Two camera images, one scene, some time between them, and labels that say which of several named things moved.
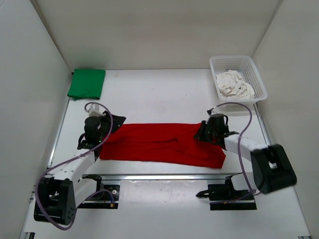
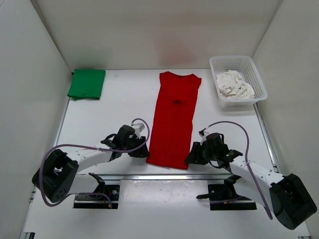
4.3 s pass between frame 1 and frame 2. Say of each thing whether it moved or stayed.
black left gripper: moved
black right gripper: moved
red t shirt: moved
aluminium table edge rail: stayed
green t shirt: stayed
